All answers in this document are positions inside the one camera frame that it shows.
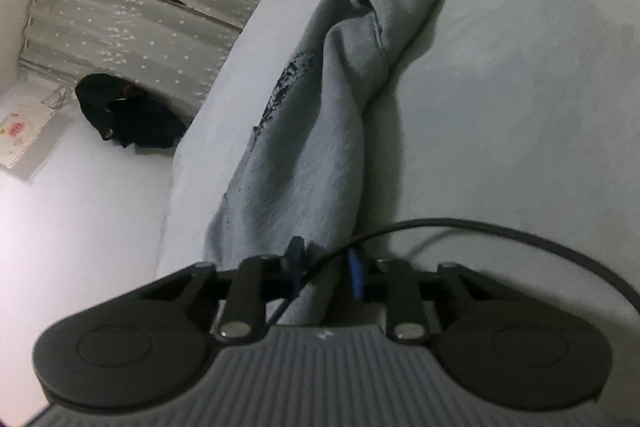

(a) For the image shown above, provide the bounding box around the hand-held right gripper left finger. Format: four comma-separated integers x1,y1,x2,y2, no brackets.
139,236,307,343

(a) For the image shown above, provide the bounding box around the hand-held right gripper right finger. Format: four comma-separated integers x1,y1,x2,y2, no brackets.
346,248,507,344

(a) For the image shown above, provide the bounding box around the grey knit sweater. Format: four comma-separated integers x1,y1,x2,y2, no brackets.
202,0,454,326

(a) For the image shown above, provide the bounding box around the black hanging garment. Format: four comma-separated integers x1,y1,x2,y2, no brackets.
75,73,189,150

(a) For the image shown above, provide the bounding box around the black cable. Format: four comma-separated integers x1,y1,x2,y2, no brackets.
265,218,640,328

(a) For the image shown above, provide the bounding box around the white embroidered wall cloth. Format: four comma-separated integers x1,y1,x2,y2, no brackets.
0,99,67,182

